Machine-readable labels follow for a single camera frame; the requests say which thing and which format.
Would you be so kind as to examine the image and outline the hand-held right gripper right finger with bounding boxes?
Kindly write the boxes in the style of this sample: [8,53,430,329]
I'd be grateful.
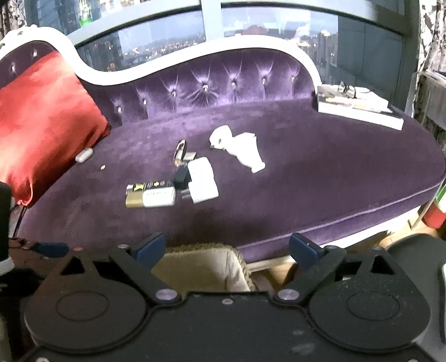
[273,233,398,304]

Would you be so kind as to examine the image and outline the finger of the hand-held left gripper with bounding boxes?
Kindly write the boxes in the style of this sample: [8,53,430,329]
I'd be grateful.
[7,238,70,259]

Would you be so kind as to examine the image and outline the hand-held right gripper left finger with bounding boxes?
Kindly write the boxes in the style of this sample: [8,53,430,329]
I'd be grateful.
[52,233,182,304]

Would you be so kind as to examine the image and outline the woven basket with cloth liner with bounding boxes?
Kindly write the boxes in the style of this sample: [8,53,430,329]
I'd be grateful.
[151,244,260,295]

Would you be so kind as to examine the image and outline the white travel adapter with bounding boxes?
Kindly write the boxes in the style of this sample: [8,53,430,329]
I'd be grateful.
[179,157,219,205]

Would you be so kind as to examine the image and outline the gold and white power bank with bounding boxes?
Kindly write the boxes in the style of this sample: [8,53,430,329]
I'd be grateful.
[125,187,176,209]

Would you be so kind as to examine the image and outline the black and yellow battery pack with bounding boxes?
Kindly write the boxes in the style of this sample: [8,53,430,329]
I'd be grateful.
[126,180,175,193]

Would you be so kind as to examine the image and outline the black plug adapter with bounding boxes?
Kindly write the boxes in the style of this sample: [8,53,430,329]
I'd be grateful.
[173,168,190,190]

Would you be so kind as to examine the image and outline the purple tufted sofa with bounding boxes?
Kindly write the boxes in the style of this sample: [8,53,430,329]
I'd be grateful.
[0,30,446,275]

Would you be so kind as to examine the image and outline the red satin cushion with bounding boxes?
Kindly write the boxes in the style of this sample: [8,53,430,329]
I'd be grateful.
[0,50,111,208]

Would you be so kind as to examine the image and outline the crumpled white tissue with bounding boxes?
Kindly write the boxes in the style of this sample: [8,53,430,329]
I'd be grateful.
[223,132,266,173]

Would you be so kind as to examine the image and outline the red and green can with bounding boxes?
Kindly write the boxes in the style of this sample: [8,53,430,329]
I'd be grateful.
[423,186,446,229]

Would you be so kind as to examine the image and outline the large thick white book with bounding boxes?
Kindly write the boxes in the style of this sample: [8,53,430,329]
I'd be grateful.
[318,101,405,131]

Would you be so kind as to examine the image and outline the thin white book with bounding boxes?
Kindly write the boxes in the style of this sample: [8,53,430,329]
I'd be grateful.
[317,85,380,104]

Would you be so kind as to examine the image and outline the dark cover book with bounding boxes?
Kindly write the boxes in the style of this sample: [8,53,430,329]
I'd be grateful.
[319,96,391,114]

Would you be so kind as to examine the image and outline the black rimmed eyeglasses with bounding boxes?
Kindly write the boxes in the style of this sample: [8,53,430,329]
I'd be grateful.
[337,81,357,99]

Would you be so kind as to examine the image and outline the patterned curtain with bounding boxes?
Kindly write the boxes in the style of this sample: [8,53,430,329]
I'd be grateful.
[0,0,28,37]
[415,0,446,140]

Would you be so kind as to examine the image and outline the grey window frame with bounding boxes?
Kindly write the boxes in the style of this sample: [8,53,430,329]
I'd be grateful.
[66,0,419,115]

